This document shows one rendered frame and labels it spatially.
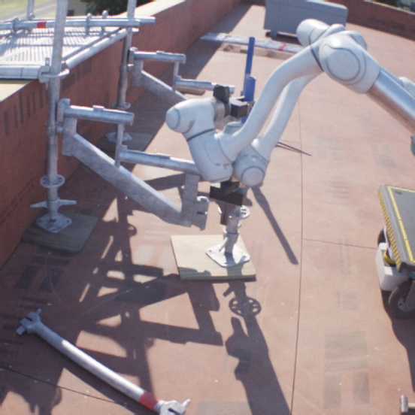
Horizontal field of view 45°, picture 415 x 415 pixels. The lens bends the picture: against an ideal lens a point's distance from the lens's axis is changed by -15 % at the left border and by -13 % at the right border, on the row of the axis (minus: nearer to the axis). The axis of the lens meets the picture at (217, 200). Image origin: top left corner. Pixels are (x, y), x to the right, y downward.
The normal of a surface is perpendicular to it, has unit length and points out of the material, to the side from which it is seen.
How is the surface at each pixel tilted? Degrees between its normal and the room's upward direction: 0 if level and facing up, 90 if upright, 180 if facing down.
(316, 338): 0
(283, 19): 90
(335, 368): 0
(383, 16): 90
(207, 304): 0
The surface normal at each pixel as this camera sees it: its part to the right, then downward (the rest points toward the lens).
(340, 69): -0.28, 0.36
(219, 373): 0.11, -0.88
